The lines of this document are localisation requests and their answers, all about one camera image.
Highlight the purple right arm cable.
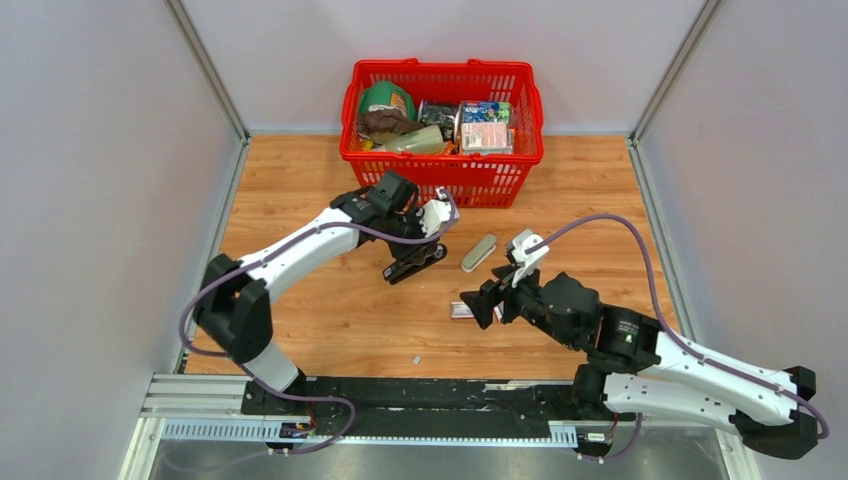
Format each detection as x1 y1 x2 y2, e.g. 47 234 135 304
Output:
526 213 831 441

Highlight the pale green bottle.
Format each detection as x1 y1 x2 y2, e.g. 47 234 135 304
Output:
382 125 446 155

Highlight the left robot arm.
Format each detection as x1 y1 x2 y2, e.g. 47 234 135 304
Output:
180 171 459 415

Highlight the red white staple box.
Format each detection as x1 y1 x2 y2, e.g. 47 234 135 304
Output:
450 301 474 320

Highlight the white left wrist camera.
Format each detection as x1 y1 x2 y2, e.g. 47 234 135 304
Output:
419 187 459 238

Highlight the grey-green white stapler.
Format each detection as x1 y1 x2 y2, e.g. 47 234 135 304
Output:
460 233 497 273

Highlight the brown crumpled bag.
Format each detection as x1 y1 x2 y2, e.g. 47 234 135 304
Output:
357 108 424 137

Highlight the black stapler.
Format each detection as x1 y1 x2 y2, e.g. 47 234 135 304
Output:
383 241 448 285

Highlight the dark patterned packet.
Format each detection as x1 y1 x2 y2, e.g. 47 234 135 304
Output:
417 100 459 142

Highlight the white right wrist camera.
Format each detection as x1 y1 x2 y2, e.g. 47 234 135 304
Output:
507 229 550 288

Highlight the green snack bag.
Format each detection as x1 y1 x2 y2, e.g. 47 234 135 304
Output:
358 81 417 121

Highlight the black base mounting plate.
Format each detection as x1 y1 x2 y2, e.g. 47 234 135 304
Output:
240 376 635 457

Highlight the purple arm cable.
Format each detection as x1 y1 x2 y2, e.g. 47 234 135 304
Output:
526 213 831 441
177 190 460 455

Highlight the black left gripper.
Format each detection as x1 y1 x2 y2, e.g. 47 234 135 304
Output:
382 207 440 268

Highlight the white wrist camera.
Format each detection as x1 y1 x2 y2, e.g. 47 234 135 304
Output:
507 229 550 288
419 187 459 238

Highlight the aluminium frame rail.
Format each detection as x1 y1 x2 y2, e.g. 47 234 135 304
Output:
135 374 743 448

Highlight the red plastic shopping basket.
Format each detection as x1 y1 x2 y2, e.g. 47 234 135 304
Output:
339 58 544 208

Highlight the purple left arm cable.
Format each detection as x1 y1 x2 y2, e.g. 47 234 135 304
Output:
177 190 460 455

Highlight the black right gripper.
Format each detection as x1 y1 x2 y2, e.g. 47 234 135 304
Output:
458 260 578 352

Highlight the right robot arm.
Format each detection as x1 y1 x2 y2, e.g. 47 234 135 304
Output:
459 267 819 460

